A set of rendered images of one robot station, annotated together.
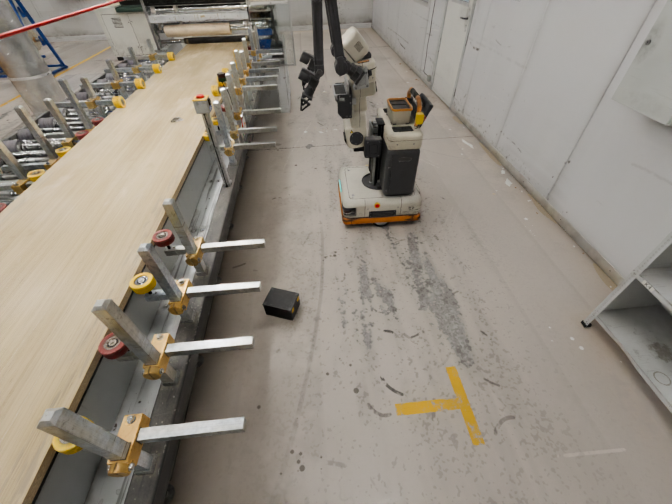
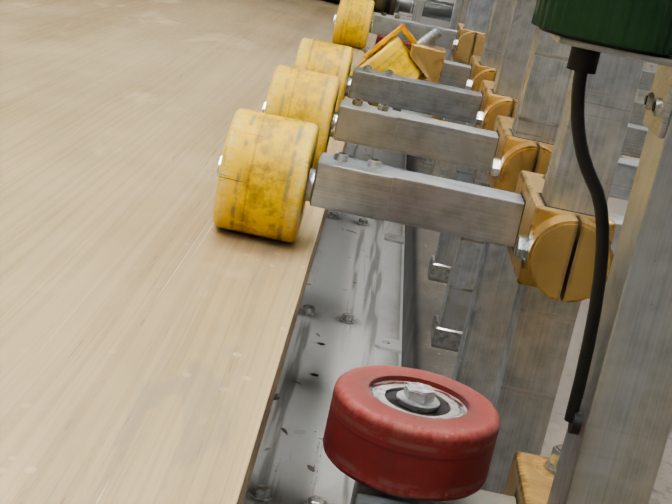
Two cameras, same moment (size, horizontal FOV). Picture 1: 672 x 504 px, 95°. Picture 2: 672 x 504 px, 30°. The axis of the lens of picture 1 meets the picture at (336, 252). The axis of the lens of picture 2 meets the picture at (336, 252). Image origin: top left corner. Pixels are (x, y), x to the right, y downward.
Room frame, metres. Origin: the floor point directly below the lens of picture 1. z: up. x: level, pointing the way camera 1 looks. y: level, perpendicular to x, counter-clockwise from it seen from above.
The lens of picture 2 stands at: (1.93, 0.82, 1.12)
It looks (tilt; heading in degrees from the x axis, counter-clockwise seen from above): 15 degrees down; 4
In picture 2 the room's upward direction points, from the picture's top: 12 degrees clockwise
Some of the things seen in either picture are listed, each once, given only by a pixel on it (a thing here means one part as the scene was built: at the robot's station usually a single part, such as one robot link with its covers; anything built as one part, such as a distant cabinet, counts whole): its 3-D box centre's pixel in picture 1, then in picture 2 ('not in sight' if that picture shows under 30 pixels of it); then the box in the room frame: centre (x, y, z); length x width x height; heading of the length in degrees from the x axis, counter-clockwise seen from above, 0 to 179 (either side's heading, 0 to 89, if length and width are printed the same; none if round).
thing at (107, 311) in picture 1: (144, 350); not in sight; (0.46, 0.58, 0.91); 0.04 x 0.04 x 0.48; 4
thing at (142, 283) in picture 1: (147, 289); not in sight; (0.74, 0.72, 0.85); 0.08 x 0.08 x 0.11
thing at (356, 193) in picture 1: (376, 192); not in sight; (2.36, -0.39, 0.16); 0.67 x 0.64 x 0.25; 93
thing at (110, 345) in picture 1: (121, 350); not in sight; (0.49, 0.70, 0.85); 0.08 x 0.08 x 0.11
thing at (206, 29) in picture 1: (214, 29); not in sight; (4.77, 1.44, 1.05); 1.43 x 0.12 x 0.12; 94
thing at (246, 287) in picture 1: (204, 291); not in sight; (0.75, 0.52, 0.81); 0.43 x 0.03 x 0.04; 94
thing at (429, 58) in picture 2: not in sight; (401, 60); (3.48, 0.91, 0.95); 0.10 x 0.04 x 0.10; 94
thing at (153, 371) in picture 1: (158, 356); not in sight; (0.48, 0.58, 0.83); 0.14 x 0.06 x 0.05; 4
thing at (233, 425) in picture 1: (164, 433); not in sight; (0.26, 0.48, 0.83); 0.43 x 0.03 x 0.04; 94
